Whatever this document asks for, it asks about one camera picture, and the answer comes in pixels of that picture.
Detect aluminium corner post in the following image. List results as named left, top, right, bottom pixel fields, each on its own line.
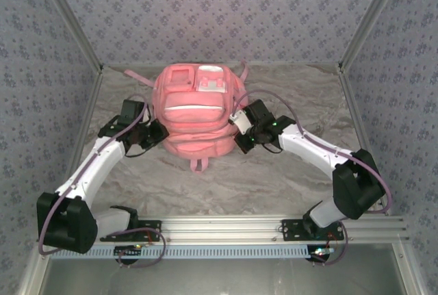
left=34, top=0, right=103, bottom=72
left=338, top=0, right=408, bottom=70

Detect aluminium front rail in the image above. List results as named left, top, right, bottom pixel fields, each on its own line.
left=36, top=215, right=410, bottom=245

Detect grey metal panel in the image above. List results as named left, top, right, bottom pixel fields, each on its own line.
left=47, top=259, right=408, bottom=295

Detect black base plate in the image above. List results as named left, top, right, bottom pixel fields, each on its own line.
left=281, top=218, right=345, bottom=242
left=102, top=219, right=162, bottom=243

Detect aluminium left side rail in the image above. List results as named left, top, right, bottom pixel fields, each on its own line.
left=54, top=67, right=104, bottom=218

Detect right small circuit board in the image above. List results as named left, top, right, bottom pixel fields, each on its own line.
left=307, top=245, right=335, bottom=262

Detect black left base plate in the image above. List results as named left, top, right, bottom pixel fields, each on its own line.
left=102, top=219, right=162, bottom=243

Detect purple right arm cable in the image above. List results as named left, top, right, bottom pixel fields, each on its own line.
left=232, top=89, right=393, bottom=268

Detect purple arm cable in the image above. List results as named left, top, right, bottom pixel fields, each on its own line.
left=232, top=89, right=393, bottom=268
left=38, top=94, right=167, bottom=268

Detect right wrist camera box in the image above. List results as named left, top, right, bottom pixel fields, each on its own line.
left=229, top=110, right=253, bottom=136

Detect pink backpack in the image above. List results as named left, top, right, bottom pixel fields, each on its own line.
left=123, top=61, right=249, bottom=173

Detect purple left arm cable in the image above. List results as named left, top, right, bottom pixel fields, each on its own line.
left=38, top=94, right=167, bottom=268

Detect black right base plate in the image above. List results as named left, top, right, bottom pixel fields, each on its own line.
left=281, top=218, right=345, bottom=242

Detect blue-grey slotted cable duct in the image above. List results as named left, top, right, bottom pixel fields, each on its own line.
left=51, top=244, right=314, bottom=260

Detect aluminium right corner post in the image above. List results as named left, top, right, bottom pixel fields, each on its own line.
left=338, top=0, right=408, bottom=70

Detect small circuit board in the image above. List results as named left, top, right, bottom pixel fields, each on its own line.
left=114, top=245, right=144, bottom=258
left=307, top=245, right=335, bottom=262

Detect aluminium right side rail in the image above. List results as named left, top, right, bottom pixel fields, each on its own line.
left=338, top=67, right=391, bottom=216

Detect aluminium rail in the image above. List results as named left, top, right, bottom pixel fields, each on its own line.
left=338, top=67, right=391, bottom=216
left=54, top=67, right=104, bottom=218
left=36, top=215, right=410, bottom=245

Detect left small circuit board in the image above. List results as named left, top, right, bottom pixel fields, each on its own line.
left=114, top=245, right=144, bottom=258

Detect aluminium left corner post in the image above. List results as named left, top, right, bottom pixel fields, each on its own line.
left=34, top=0, right=103, bottom=72

